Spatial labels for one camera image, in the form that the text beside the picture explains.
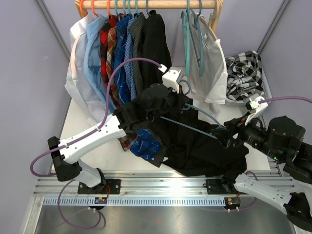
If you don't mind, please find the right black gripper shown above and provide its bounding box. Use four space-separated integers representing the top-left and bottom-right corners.
210 109 284 161

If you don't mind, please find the black white checked shirt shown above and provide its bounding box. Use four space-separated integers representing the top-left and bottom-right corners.
225 50 265 103

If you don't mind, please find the grey-blue plastic hanger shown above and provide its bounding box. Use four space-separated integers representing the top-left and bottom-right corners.
189 0 205 77

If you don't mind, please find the teal plastic hanger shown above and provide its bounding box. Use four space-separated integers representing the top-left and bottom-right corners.
180 0 191 77

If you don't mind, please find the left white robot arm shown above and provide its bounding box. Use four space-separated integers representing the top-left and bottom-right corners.
48 84 189 194

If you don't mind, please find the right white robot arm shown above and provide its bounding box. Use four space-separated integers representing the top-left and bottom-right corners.
212 116 312 232

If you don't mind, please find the white t-shirt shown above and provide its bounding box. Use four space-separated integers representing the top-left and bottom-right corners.
187 13 228 117

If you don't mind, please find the blue striped shirt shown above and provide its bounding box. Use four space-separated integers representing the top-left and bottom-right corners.
114 14 161 160

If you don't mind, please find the blue checked shirt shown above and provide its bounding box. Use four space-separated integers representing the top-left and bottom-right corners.
124 18 139 100

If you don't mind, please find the dark grey pinstripe shirt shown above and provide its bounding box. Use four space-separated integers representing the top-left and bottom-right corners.
129 12 169 169

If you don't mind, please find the tan red plaid shirt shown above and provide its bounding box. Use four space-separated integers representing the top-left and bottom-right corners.
106 26 136 151

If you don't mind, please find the white dress shirt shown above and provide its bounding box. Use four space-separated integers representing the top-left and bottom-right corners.
65 15 105 126

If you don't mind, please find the red black plaid shirt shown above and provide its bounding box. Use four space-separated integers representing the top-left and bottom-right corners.
99 15 118 88

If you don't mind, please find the light blue shirt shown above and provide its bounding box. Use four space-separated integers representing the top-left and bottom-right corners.
83 15 116 114

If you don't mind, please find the orange hanger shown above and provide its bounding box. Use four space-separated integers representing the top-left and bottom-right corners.
107 0 112 16
91 0 99 18
79 0 88 18

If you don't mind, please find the white plastic basket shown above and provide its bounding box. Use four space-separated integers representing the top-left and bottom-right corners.
225 56 273 108

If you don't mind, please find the wooden rack right leg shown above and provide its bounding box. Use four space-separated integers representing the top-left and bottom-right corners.
199 0 224 41

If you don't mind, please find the wooden rack leg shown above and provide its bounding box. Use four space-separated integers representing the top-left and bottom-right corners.
75 0 88 19
199 0 224 41

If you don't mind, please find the wooden rack left leg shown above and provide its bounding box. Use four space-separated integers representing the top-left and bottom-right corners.
75 0 88 19

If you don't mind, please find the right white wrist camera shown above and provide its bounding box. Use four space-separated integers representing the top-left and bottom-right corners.
244 96 268 126

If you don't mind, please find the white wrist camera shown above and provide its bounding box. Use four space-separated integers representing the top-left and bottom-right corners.
244 96 268 126
158 67 183 94

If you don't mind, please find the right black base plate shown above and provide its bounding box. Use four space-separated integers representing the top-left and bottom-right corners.
205 179 237 195

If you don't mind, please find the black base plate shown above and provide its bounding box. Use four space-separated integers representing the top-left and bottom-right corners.
78 179 121 195
205 179 237 195

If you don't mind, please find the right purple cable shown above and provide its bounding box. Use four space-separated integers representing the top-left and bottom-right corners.
259 96 312 104

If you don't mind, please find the purple cable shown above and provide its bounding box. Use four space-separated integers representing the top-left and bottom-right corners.
259 96 312 104
29 57 166 230

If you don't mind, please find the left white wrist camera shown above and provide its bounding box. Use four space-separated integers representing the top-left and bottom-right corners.
158 67 183 94

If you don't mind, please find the aluminium mounting rail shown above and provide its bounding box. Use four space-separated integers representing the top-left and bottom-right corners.
33 170 299 197

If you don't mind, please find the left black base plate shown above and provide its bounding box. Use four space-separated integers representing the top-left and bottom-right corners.
78 179 121 195

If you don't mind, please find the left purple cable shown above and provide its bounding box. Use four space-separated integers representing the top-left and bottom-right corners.
29 57 166 230

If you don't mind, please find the wooden clothes rail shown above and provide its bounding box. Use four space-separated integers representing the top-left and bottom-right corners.
75 0 222 10

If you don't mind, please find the slotted cable duct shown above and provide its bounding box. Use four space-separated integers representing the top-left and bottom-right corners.
43 196 225 207

